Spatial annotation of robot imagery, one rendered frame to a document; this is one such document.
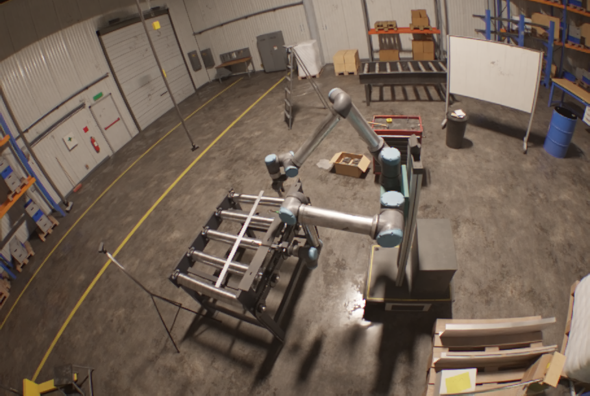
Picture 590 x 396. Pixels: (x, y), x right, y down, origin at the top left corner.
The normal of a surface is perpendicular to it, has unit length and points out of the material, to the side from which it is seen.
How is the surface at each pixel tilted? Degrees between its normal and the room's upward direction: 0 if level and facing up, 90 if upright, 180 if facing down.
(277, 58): 90
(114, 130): 90
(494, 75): 90
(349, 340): 0
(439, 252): 0
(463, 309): 0
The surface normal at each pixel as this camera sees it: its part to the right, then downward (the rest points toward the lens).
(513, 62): -0.69, 0.55
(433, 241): -0.22, -0.78
